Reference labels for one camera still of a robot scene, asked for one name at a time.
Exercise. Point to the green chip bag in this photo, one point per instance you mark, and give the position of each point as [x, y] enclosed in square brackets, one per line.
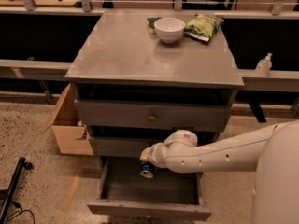
[202, 27]

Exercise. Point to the grey drawer cabinet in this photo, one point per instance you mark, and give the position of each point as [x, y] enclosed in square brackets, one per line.
[121, 61]

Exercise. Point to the grey middle drawer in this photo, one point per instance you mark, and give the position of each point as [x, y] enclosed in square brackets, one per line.
[119, 147]

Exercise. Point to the green yellow sponge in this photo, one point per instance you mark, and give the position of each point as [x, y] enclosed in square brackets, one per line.
[150, 23]

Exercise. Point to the grey top drawer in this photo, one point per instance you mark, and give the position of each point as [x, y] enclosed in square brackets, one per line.
[206, 118]

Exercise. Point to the open cardboard box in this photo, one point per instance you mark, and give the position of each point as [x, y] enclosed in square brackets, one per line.
[70, 134]

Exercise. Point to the white ceramic bowl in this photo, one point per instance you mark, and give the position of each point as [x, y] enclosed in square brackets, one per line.
[169, 30]

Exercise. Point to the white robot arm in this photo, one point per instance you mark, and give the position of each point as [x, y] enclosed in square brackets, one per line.
[271, 152]

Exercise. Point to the black stand leg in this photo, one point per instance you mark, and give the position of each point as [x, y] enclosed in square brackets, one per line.
[6, 195]

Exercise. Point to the grey open bottom drawer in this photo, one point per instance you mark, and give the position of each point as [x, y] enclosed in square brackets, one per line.
[123, 191]

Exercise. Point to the blue pepsi can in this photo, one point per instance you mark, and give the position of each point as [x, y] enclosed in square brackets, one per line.
[147, 170]

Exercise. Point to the grey metal railing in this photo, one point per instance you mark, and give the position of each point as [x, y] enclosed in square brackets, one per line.
[273, 10]

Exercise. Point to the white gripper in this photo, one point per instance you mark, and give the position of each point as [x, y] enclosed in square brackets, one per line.
[153, 156]

